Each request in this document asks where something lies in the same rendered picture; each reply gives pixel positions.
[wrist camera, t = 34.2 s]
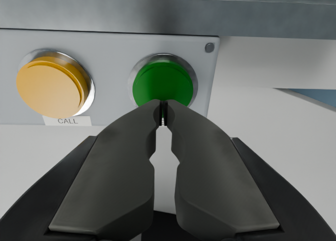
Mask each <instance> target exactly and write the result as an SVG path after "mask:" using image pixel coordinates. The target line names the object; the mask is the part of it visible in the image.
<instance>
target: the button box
mask: <svg viewBox="0 0 336 241"><path fill-rule="evenodd" d="M219 46H220V37H219V36H218V35H192V34H165V33H137V32H109V31H82V30H54V29H26V28H0V125H46V126H108V125H109V124H111V123H112V122H114V121H115V120H117V119H118V118H120V117H121V116H123V115H125V114H127V113H129V112H130V111H132V110H134V109H136V108H138V107H139V106H138V105H137V104H136V102H135V100H134V97H133V83H134V79H135V77H136V75H137V73H138V71H139V70H140V69H141V68H142V67H144V66H145V65H147V64H148V63H151V62H153V61H158V60H167V61H172V62H175V63H177V64H179V65H181V66H182V67H183V68H184V69H185V70H186V71H187V72H188V74H189V76H190V78H191V81H192V84H193V95H192V99H191V101H190V103H189V105H188V106H187V107H188V108H190V109H191V110H193V111H195V112H197V113H199V114H200V115H202V116H204V117H206V118H207V115H208V109H209V103H210V98H211V92H212V86H213V81H214V75H215V69H216V63H217V58H218V52H219ZM40 57H55V58H59V59H62V60H64V61H66V62H68V63H70V64H71V65H73V66H74V67H75V68H76V69H77V70H78V71H79V72H80V73H81V74H82V76H83V77H84V79H85V81H86V84H87V89H88V95H87V99H86V101H85V103H84V105H83V106H82V108H81V109H80V111H79V112H78V113H77V114H75V115H73V116H71V117H68V118H51V117H47V116H44V115H42V114H40V113H38V112H36V111H34V110H33V109H32V108H30V107H29V106H28V105H27V104H26V103H25V102H24V101H23V99H22V98H21V96H20V94H19V92H18V89H17V84H16V79H17V74H18V72H19V70H20V69H21V68H22V67H23V66H24V65H26V64H27V63H29V62H31V61H32V60H34V59H37V58H40Z"/></svg>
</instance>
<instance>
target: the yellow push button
mask: <svg viewBox="0 0 336 241"><path fill-rule="evenodd" d="M16 87H17V90H18V93H19V95H20V96H21V98H22V99H23V101H24V102H25V103H26V104H27V105H28V106H29V107H30V108H32V109H33V110H34V111H36V112H38V113H39V114H41V115H44V116H46V117H50V118H54V119H65V118H69V117H72V116H74V115H75V114H77V113H78V112H79V111H80V110H81V108H82V107H83V105H84V104H85V102H86V100H87V97H88V86H87V83H86V81H85V79H84V77H83V76H82V74H81V73H80V72H79V71H78V70H77V69H76V68H75V67H74V66H73V65H71V64H70V63H68V62H66V61H65V60H62V59H60V58H56V57H51V56H43V57H38V58H36V59H34V60H32V61H30V62H29V63H27V64H26V65H24V66H23V67H22V68H21V69H20V70H19V72H18V73H17V77H16Z"/></svg>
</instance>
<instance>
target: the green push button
mask: <svg viewBox="0 0 336 241"><path fill-rule="evenodd" d="M193 91H194V88H193V83H192V80H191V77H190V75H189V73H188V72H187V71H186V70H185V69H184V68H183V67H182V66H181V65H179V64H178V63H176V62H173V61H170V60H156V61H152V62H150V63H148V64H146V65H145V66H143V67H142V68H141V69H140V70H139V71H138V73H137V74H136V76H135V79H134V81H133V86H132V94H133V98H134V100H135V102H136V104H137V105H138V107H140V106H142V105H144V104H145V103H147V102H149V101H151V100H153V99H157V100H160V101H166V100H175V101H177V102H179V103H181V104H183V105H184V106H186V107H187V106H188V105H189V103H190V102H191V99H192V97H193Z"/></svg>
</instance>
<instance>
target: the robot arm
mask: <svg viewBox="0 0 336 241"><path fill-rule="evenodd" d="M162 116H163V120H164V126H167V128H168V129H169V130H170V131H171V133H172V138H171V151H172V153H173V154H174V155H175V156H176V158H177V159H178V161H179V165H178V166H177V171H176V182H175V193H174V201H175V211H176V219H177V222H178V224H179V226H180V227H181V228H182V229H184V230H185V231H187V232H188V233H190V234H192V235H193V236H195V237H196V238H198V239H200V240H201V241H336V234H335V233H334V231H333V230H332V229H331V228H330V226H329V225H328V224H327V222H326V221H325V220H324V219H323V217H322V216H321V215H320V214H319V213H318V211H317V210H316V209H315V208H314V207H313V206H312V205H311V204H310V203H309V201H308V200H307V199H306V198H305V197H304V196H303V195H302V194H301V193H300V192H299V191H298V190H297V189H296V188H295V187H294V186H293V185H291V184H290V183H289V182H288V181H287V180H286V179H285V178H284V177H282V176H281V175H280V174H279V173H278V172H277V171H276V170H274V169H273V168H272V167H271V166H270V165H269V164H268V163H266V162H265V161H264V160H263V159H262V158H261V157H260V156H258V155H257V154H256V153H255V152H254V151H253V150H252V149H251V148H249V147H248V146H247V145H246V144H245V143H244V142H243V141H241V140H240V139H239V138H238V137H230V136H228V135H227V134H226V133H225V132H224V131H223V130H222V129H221V128H220V127H218V126H217V125H216V124H215V123H213V122H212V121H210V120H209V119H207V118H206V117H204V116H203V115H201V114H199V113H197V112H195V111H194V110H192V109H190V108H188V107H187V106H185V105H183V104H181V103H179V102H178V101H176V100H174V99H167V100H159V99H152V100H151V101H149V102H147V103H145V104H143V105H141V106H139V107H137V108H136V109H134V110H132V111H130V112H128V113H126V114H124V115H123V116H121V117H119V118H118V119H116V120H115V121H114V122H112V123H111V124H109V125H108V126H107V127H106V128H104V129H103V130H102V131H101V132H100V133H99V134H98V135H97V136H92V135H89V136H88V137H87V138H86V139H85V140H83V141H82V142H81V143H80V144H79V145H78V146H77V147H75V148H74V149H73V150H72V151H71V152H70V153H69V154H67V155H66V156H65V157H64V158H63V159H62V160H60V161H59V162H58V163H57V164H56V165H55V166H54V167H52V168H51V169H50V170H49V171H48V172H47V173H45V174H44V175H43V176H42V177H41V178H40V179H39V180H37V181H36V182H35V183H34V184H33V185H32V186H31V187H30V188H29V189H28V190H27V191H25V192H24V193H23V194H22V195H21V196H20V197H19V198H18V200H17V201H16V202H15V203H14V204H13V205H12V206H11V207H10V208H9V209H8V210H7V212H6V213H5V214H4V215H3V216H2V217H1V219H0V241H130V240H132V239H133V238H135V237H136V236H138V235H139V234H141V233H142V232H144V231H146V230H147V229H148V228H149V227H150V226H151V224H152V222H153V214H154V199H155V168H154V166H153V165H152V163H151V162H150V160H149V159H150V158H151V156H152V155H153V154H154V153H155V151H156V130H157V129H158V128H159V126H162Z"/></svg>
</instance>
